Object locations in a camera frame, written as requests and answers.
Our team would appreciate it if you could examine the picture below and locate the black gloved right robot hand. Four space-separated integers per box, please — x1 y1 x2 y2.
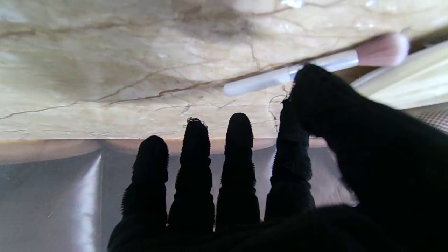
107 64 448 252

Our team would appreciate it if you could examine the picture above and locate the cream fabric cosmetics bag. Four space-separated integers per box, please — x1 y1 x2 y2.
350 40 448 136

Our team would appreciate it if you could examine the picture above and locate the slim white handled makeup brush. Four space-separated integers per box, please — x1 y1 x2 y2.
223 33 410 97

